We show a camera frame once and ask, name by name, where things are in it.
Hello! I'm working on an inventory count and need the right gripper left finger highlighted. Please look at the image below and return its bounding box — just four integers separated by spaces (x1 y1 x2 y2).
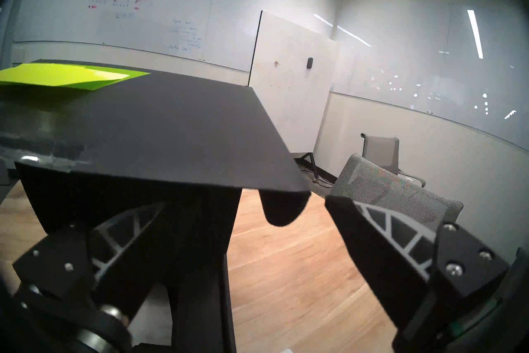
12 201 167 319

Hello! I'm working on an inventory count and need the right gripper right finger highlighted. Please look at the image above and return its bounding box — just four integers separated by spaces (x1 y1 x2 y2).
325 195 511 341

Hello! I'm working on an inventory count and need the black cardboard box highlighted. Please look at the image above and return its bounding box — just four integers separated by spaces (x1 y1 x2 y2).
0 60 311 353

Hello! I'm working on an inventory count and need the grey mesh chair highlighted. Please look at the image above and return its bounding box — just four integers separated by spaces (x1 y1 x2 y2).
329 154 464 233

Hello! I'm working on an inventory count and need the grey office chair with armrests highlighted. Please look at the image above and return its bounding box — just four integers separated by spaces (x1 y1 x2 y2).
360 133 426 187

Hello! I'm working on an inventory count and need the rolling whiteboard on black stand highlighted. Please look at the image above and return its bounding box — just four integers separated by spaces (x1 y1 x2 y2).
248 10 339 184

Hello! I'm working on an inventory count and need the neon green sticky note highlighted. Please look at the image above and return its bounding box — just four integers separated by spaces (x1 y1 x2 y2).
0 63 150 91

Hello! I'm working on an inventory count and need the clean glass wall whiteboard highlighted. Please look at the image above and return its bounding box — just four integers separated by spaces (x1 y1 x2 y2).
331 1 529 150

